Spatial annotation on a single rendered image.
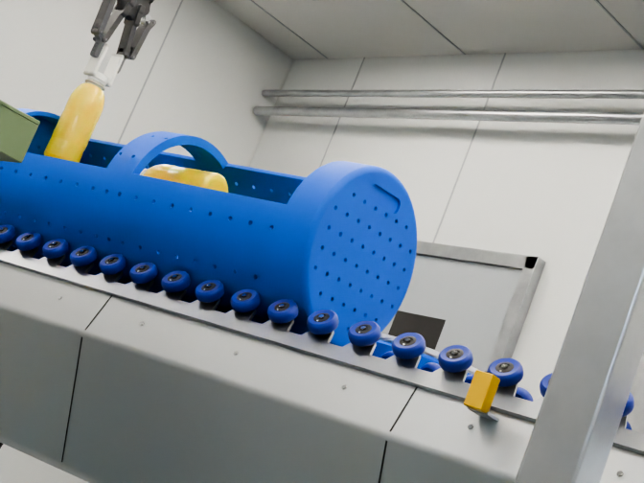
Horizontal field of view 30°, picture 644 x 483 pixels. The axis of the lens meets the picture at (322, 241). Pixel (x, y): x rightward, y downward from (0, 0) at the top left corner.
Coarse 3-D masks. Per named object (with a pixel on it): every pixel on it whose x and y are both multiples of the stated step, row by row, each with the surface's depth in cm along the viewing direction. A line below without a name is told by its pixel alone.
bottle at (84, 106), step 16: (96, 80) 233; (80, 96) 230; (96, 96) 231; (64, 112) 231; (80, 112) 230; (96, 112) 232; (64, 128) 229; (80, 128) 230; (48, 144) 230; (64, 144) 228; (80, 144) 230
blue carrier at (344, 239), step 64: (0, 192) 217; (64, 192) 206; (128, 192) 196; (192, 192) 188; (256, 192) 214; (320, 192) 175; (384, 192) 185; (128, 256) 198; (192, 256) 187; (256, 256) 178; (320, 256) 175; (384, 256) 187; (256, 320) 187; (384, 320) 190
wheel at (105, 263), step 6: (108, 258) 198; (114, 258) 198; (120, 258) 197; (102, 264) 196; (108, 264) 196; (114, 264) 196; (120, 264) 196; (102, 270) 197; (108, 270) 196; (114, 270) 196; (120, 270) 196
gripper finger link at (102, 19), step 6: (108, 0) 233; (114, 0) 233; (102, 6) 234; (108, 6) 232; (102, 12) 233; (108, 12) 233; (96, 18) 233; (102, 18) 232; (108, 18) 233; (96, 24) 233; (102, 24) 232; (102, 30) 232
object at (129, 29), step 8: (144, 8) 238; (136, 16) 238; (128, 24) 239; (136, 24) 238; (128, 32) 238; (120, 40) 239; (128, 40) 238; (120, 48) 239; (128, 48) 238; (128, 56) 237
